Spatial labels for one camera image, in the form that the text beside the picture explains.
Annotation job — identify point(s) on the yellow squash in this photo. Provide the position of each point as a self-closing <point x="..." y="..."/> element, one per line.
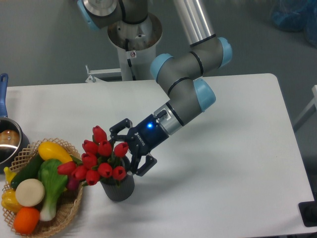
<point x="50" y="150"/>

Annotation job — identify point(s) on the blue handled saucepan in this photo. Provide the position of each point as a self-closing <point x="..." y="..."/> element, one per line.
<point x="12" y="138"/>

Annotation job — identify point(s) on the dark grey ribbed vase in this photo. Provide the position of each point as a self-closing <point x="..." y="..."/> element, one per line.
<point x="120" y="185"/>

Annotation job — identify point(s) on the red tulip bouquet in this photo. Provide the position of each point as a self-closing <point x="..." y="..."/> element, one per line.
<point x="103" y="160"/>

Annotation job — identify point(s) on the yellow bell pepper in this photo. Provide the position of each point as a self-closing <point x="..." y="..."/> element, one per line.
<point x="9" y="201"/>

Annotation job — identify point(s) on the round beige bun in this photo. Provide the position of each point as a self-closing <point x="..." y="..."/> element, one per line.
<point x="30" y="192"/>

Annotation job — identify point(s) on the black device table edge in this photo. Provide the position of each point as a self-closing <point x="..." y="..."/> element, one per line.
<point x="308" y="211"/>

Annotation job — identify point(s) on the white frame right edge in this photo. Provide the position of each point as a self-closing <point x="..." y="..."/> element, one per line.
<point x="307" y="112"/>

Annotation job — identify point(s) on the yellow banana tip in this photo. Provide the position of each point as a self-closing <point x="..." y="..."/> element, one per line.
<point x="9" y="175"/>

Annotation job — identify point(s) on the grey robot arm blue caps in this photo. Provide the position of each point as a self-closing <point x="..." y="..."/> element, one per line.
<point x="180" y="78"/>

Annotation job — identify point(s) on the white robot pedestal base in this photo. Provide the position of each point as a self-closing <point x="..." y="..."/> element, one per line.
<point x="136" y="49"/>

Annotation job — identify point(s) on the purple red radish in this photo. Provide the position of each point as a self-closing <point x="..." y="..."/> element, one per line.
<point x="72" y="184"/>

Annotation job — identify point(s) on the orange fruit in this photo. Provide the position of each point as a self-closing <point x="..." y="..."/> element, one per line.
<point x="26" y="220"/>

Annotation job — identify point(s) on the blue plastic bag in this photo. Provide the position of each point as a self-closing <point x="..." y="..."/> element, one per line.
<point x="296" y="16"/>

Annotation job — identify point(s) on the dark green cucumber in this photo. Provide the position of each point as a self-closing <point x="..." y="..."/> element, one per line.
<point x="30" y="171"/>

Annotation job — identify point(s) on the green bok choy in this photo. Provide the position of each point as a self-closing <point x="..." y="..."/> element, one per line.
<point x="54" y="185"/>

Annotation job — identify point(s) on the woven wicker basket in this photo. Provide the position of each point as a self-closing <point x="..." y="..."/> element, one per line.
<point x="67" y="205"/>

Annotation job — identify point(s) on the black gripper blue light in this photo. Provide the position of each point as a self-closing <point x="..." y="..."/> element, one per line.
<point x="141" y="139"/>

